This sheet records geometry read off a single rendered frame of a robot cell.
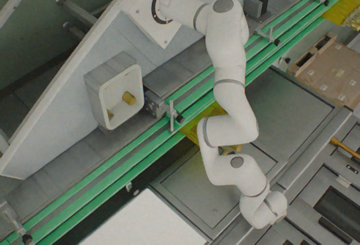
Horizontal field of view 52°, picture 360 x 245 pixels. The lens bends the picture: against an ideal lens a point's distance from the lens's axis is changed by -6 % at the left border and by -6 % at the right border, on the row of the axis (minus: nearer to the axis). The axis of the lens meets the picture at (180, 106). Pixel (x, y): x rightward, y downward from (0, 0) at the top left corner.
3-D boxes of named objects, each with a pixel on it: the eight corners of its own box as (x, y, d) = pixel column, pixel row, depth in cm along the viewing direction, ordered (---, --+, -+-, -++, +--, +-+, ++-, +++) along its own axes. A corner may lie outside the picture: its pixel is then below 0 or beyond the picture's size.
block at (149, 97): (143, 110, 151) (156, 120, 148) (142, 93, 144) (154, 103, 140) (150, 105, 153) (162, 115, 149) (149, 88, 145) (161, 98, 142)
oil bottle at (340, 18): (311, 12, 211) (355, 35, 198) (314, 4, 207) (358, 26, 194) (316, 8, 214) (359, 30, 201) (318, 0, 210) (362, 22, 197)
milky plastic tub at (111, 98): (94, 119, 141) (108, 133, 137) (83, 75, 124) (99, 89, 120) (130, 94, 149) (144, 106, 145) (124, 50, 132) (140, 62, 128)
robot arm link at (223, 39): (215, 95, 110) (199, 65, 97) (220, 27, 120) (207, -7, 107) (248, 93, 107) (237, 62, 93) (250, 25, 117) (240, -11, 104)
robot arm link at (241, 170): (270, 146, 116) (225, 151, 123) (245, 105, 102) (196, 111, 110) (265, 195, 107) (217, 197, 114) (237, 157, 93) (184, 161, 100)
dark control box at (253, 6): (242, 11, 179) (256, 18, 175) (244, -4, 173) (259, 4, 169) (252, 4, 183) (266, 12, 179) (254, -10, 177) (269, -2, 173)
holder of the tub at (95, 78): (96, 127, 145) (109, 139, 142) (82, 75, 125) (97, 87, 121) (130, 103, 153) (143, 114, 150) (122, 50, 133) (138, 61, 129)
